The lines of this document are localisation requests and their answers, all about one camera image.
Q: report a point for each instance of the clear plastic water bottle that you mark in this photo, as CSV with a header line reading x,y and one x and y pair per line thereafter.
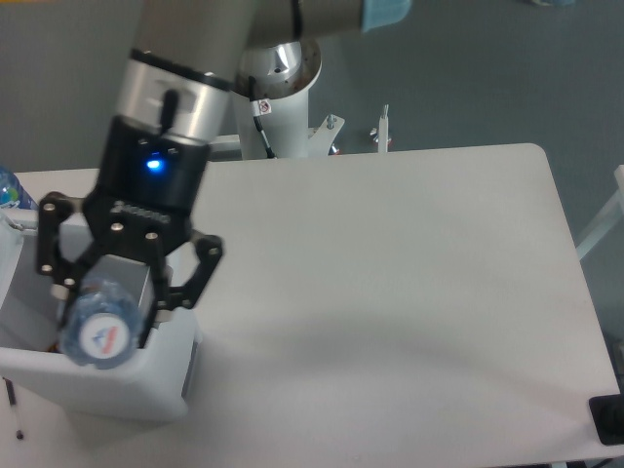
x,y
103,326

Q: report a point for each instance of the white trash can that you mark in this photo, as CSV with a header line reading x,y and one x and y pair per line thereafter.
x,y
151,385

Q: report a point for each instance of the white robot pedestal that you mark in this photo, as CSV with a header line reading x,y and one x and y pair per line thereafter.
x,y
271,105

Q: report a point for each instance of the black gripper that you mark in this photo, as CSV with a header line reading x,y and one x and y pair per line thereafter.
x,y
140,209

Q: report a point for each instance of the black pen on table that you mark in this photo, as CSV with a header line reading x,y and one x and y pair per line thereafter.
x,y
13,403

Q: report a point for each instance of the blue bottle at edge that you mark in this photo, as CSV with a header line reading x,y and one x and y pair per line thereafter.
x,y
13,195

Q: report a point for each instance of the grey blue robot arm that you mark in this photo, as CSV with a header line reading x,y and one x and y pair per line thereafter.
x,y
181,69

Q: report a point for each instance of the white levelling foot bracket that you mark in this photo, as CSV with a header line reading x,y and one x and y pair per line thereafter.
x,y
380,135

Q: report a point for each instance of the black device at table corner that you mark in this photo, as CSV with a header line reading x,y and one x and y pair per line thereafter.
x,y
607,413

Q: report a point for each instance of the white frame at right edge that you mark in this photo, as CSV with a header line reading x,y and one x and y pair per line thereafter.
x,y
604,221

